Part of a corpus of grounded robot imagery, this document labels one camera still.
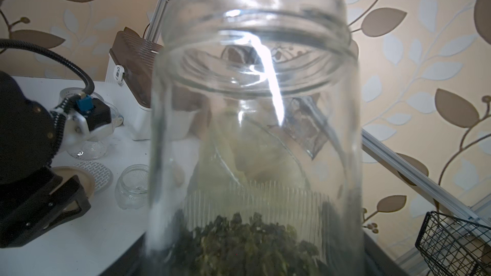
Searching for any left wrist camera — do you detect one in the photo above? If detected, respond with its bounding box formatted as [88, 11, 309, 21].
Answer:
[58, 95, 115, 152]

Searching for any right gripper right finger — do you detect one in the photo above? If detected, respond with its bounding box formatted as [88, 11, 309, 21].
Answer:
[364, 233, 408, 276]

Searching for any right wire basket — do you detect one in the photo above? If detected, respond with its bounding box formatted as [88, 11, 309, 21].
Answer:
[415, 212, 490, 276]

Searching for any jar with beige lid back-left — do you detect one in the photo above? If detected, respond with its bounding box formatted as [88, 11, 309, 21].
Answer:
[115, 164, 149, 210]

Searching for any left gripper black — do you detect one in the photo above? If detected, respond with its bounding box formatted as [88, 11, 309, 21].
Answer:
[1, 167, 91, 247]

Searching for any jar with beige lid front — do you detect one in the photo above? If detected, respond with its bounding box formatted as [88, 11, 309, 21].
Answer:
[142, 0, 364, 275]

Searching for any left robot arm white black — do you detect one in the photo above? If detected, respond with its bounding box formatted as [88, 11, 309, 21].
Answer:
[1, 39, 111, 249]

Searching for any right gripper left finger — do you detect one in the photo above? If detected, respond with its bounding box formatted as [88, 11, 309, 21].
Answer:
[100, 234, 145, 276]

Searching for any patterned white jar lid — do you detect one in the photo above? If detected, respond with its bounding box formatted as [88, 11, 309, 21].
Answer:
[74, 161, 113, 193]

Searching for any brown lidded storage box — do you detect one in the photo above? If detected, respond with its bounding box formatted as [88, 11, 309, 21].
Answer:
[104, 26, 193, 141]

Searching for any clear jar with tea leaves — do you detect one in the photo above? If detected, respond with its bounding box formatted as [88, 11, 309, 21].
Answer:
[60, 92, 124, 160]

